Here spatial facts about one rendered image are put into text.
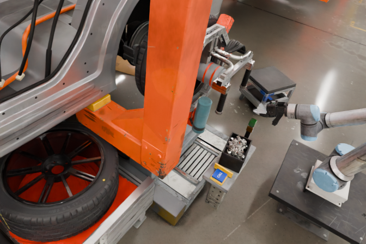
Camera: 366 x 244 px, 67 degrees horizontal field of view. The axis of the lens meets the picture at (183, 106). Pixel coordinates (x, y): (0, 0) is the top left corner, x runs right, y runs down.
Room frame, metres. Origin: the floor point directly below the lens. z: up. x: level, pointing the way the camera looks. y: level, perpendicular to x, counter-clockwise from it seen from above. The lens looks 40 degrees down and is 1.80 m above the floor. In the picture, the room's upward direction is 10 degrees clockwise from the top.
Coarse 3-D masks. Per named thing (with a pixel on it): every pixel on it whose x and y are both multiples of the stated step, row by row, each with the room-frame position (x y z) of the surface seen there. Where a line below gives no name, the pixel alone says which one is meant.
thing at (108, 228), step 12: (144, 180) 0.93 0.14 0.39; (132, 192) 0.84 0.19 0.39; (144, 192) 0.87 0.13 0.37; (120, 204) 0.76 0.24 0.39; (132, 204) 0.78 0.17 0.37; (108, 216) 0.68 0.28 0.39; (120, 216) 0.70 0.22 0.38; (96, 228) 0.61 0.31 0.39; (108, 228) 0.62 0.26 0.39; (96, 240) 0.55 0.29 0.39
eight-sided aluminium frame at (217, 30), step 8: (216, 24) 1.60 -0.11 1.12; (208, 32) 1.49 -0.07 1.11; (216, 32) 1.49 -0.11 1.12; (224, 32) 1.58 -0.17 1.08; (208, 40) 1.40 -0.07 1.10; (224, 40) 1.63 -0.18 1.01; (224, 48) 1.69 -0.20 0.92; (208, 88) 1.59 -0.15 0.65; (200, 96) 1.52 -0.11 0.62; (192, 104) 1.42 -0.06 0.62
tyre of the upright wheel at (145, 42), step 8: (208, 24) 1.56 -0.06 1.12; (144, 40) 1.38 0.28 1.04; (144, 48) 1.36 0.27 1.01; (144, 56) 1.34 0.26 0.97; (136, 64) 1.33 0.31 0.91; (144, 64) 1.31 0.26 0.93; (136, 72) 1.33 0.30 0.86; (144, 72) 1.30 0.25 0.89; (136, 80) 1.33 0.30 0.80; (144, 80) 1.30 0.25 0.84; (144, 88) 1.31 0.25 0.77; (200, 88) 1.65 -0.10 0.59
